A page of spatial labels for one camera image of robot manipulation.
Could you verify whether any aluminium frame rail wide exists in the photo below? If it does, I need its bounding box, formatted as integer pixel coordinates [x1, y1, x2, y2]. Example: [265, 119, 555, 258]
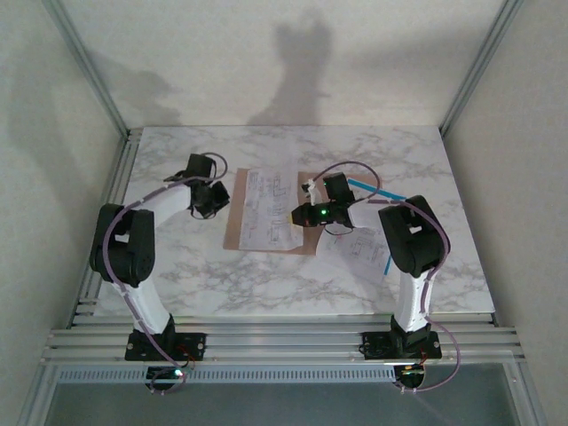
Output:
[40, 312, 529, 367]

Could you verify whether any aluminium side rail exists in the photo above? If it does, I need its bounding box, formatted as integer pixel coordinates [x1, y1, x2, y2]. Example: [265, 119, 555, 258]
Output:
[68, 128, 142, 328]

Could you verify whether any black controller board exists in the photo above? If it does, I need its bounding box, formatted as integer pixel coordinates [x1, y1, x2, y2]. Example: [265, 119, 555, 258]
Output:
[145, 366, 187, 396]
[393, 363, 428, 394]

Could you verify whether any aluminium frame post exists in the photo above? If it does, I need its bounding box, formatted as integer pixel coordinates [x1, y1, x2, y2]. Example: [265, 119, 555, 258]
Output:
[505, 361, 549, 426]
[42, 0, 130, 139]
[15, 363, 59, 426]
[438, 0, 533, 138]

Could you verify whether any grey slotted cable duct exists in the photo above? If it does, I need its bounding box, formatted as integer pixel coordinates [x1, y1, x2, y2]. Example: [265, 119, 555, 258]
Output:
[56, 366, 399, 385]

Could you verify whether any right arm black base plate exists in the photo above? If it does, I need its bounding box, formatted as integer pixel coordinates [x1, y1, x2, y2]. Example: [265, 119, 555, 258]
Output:
[361, 330, 442, 361]

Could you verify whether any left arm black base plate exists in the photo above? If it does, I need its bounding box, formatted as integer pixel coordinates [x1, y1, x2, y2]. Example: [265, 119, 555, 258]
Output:
[124, 332, 208, 362]

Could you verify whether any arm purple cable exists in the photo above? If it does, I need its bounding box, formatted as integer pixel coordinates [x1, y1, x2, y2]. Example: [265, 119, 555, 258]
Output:
[305, 160, 462, 394]
[102, 152, 230, 396]

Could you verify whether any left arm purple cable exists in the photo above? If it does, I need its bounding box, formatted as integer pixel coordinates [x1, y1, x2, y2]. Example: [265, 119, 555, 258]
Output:
[102, 152, 230, 396]

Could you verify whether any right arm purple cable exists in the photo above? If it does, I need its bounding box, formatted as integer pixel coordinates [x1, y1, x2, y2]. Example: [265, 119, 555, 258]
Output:
[305, 160, 462, 394]

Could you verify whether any brown paper folder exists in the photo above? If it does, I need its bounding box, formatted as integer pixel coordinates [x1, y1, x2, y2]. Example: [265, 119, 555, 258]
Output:
[221, 167, 321, 257]

